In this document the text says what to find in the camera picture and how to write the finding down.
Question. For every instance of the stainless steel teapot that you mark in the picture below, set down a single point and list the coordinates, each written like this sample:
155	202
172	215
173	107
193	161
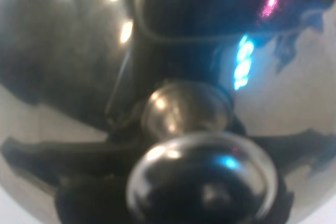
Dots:
168	111

